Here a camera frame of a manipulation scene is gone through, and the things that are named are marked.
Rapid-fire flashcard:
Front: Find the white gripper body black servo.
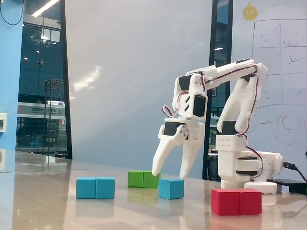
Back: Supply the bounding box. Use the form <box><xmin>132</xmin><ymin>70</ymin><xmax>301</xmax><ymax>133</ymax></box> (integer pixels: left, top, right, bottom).
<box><xmin>157</xmin><ymin>116</ymin><xmax>206</xmax><ymax>146</ymax></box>

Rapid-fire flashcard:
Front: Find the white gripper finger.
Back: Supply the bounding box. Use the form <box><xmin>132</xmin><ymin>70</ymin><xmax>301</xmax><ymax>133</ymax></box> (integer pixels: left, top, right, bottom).
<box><xmin>152</xmin><ymin>125</ymin><xmax>190</xmax><ymax>177</ymax></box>
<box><xmin>180</xmin><ymin>140</ymin><xmax>202</xmax><ymax>180</ymax></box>

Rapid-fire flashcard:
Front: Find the small blue cube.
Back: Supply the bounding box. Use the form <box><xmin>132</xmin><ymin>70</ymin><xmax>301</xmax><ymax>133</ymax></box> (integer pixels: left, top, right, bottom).
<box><xmin>158</xmin><ymin>178</ymin><xmax>185</xmax><ymax>200</ymax></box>

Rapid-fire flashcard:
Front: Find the long green block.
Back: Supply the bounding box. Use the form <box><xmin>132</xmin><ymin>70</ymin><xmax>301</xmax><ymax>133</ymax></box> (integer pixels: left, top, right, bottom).
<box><xmin>127</xmin><ymin>170</ymin><xmax>162</xmax><ymax>189</ymax></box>

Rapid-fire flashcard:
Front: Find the long red block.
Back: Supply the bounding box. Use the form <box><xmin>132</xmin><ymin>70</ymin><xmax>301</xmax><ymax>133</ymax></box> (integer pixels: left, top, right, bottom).
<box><xmin>211</xmin><ymin>188</ymin><xmax>263</xmax><ymax>216</ymax></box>

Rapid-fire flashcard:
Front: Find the long blue block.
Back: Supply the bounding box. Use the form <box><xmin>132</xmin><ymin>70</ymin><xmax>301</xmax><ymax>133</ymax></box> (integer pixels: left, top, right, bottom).
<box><xmin>76</xmin><ymin>176</ymin><xmax>116</xmax><ymax>200</ymax></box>

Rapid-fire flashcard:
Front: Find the large white glossy panel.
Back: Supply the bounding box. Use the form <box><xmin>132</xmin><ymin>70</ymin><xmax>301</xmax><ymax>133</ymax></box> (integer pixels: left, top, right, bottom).
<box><xmin>64</xmin><ymin>0</ymin><xmax>214</xmax><ymax>179</ymax></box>

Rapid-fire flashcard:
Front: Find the whiteboard with marker drawings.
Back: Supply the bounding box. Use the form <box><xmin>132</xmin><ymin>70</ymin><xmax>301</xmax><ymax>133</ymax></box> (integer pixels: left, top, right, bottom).
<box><xmin>231</xmin><ymin>0</ymin><xmax>307</xmax><ymax>188</ymax></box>

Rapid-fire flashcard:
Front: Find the black power adapter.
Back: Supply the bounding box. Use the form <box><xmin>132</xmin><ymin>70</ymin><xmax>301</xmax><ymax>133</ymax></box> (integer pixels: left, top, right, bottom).
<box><xmin>267</xmin><ymin>178</ymin><xmax>307</xmax><ymax>194</ymax></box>

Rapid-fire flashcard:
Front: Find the yellow round sticker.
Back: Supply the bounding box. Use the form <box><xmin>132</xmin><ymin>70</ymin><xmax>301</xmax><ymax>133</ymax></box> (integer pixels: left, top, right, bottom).
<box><xmin>242</xmin><ymin>2</ymin><xmax>259</xmax><ymax>21</ymax></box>

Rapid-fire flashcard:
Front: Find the red black white servo cable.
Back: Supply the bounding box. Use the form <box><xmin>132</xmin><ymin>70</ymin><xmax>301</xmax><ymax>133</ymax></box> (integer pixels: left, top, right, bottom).
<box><xmin>162</xmin><ymin>91</ymin><xmax>180</xmax><ymax>119</ymax></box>
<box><xmin>239</xmin><ymin>134</ymin><xmax>264</xmax><ymax>178</ymax></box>

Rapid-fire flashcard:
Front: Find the black window frame post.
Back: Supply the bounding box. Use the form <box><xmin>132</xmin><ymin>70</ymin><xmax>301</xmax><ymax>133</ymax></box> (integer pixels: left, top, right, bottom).
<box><xmin>202</xmin><ymin>0</ymin><xmax>234</xmax><ymax>181</ymax></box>
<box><xmin>59</xmin><ymin>0</ymin><xmax>73</xmax><ymax>160</ymax></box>

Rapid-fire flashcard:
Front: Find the black plug cable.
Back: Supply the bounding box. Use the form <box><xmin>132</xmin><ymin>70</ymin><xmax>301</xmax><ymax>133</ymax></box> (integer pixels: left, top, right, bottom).
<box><xmin>282</xmin><ymin>161</ymin><xmax>307</xmax><ymax>183</ymax></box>

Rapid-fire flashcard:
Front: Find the white wall switch box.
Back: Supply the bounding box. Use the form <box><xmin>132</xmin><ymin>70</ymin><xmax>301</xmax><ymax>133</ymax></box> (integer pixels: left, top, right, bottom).
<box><xmin>0</xmin><ymin>113</ymin><xmax>8</xmax><ymax>133</ymax></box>

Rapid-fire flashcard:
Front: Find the light blue wall panel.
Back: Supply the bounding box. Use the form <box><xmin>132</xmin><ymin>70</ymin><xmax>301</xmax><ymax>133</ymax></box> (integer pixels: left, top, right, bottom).
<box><xmin>0</xmin><ymin>0</ymin><xmax>24</xmax><ymax>155</ymax></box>

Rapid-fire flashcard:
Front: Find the thin black hanging cable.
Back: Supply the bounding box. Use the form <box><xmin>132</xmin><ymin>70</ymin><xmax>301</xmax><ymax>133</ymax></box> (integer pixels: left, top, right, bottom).
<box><xmin>0</xmin><ymin>0</ymin><xmax>25</xmax><ymax>26</ymax></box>

